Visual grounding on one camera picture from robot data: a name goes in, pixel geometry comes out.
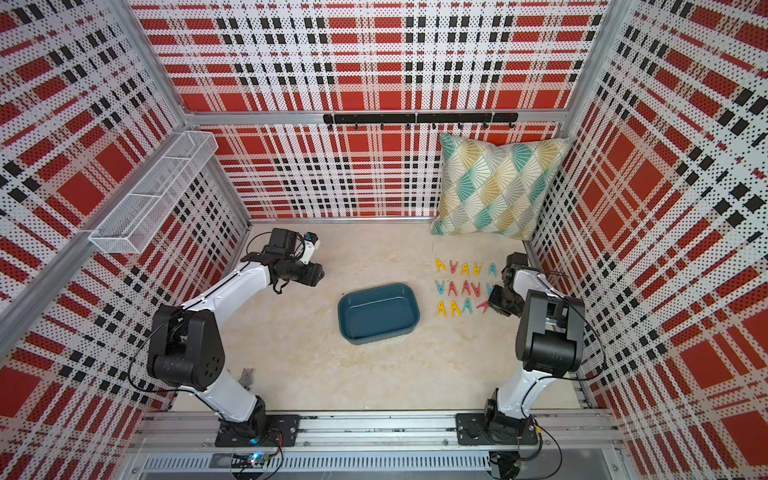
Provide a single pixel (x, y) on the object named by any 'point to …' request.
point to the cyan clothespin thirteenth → (467, 305)
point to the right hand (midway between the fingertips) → (504, 307)
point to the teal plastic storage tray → (369, 313)
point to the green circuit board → (258, 459)
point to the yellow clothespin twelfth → (453, 307)
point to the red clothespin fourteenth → (484, 304)
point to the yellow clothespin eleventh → (441, 307)
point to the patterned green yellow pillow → (494, 190)
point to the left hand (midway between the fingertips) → (318, 271)
